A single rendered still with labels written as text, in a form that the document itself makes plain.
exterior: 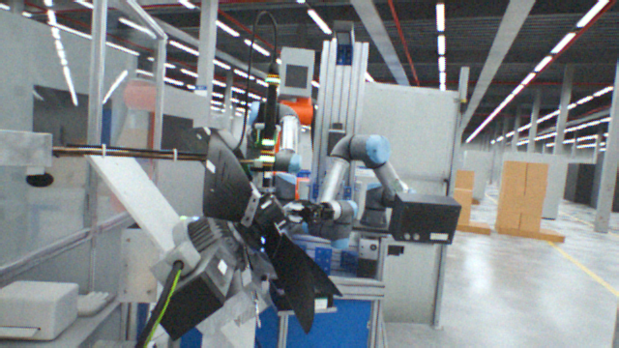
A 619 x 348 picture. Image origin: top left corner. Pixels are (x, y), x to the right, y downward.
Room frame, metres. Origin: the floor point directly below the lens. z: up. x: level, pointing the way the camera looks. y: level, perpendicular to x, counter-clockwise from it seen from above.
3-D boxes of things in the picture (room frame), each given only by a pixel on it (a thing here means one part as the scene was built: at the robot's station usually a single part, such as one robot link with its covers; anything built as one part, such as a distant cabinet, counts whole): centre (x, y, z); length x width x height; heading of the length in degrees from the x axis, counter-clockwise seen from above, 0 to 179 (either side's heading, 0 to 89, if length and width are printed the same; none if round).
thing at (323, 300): (1.42, -0.01, 0.85); 0.22 x 0.17 x 0.07; 110
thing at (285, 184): (2.05, 0.13, 1.20); 0.13 x 0.12 x 0.14; 94
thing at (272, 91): (1.21, 0.14, 1.49); 0.03 x 0.03 x 0.21
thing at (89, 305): (1.14, 0.64, 0.87); 0.15 x 0.09 x 0.02; 2
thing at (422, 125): (3.10, -0.62, 1.10); 1.21 x 0.06 x 2.20; 96
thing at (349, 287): (1.58, 0.08, 0.82); 0.90 x 0.04 x 0.08; 96
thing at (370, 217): (1.99, -0.37, 1.09); 0.15 x 0.15 x 0.10
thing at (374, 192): (1.98, -0.37, 1.20); 0.13 x 0.12 x 0.14; 51
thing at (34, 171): (0.82, 0.59, 1.29); 0.05 x 0.04 x 0.05; 131
